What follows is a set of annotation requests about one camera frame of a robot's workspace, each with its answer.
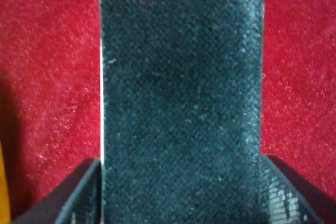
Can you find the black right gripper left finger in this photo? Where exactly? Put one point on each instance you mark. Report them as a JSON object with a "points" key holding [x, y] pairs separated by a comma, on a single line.
{"points": [[77, 199]]}

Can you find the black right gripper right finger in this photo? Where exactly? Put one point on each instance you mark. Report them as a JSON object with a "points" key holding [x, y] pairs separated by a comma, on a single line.
{"points": [[287, 197]]}

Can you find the black white board eraser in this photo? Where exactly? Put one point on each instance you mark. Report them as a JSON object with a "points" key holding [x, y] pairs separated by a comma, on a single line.
{"points": [[181, 110]]}

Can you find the yellow mango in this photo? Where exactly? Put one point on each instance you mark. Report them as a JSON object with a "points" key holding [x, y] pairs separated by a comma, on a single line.
{"points": [[5, 215]]}

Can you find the red table cloth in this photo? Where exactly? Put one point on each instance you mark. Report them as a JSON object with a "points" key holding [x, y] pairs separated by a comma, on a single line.
{"points": [[50, 91]]}

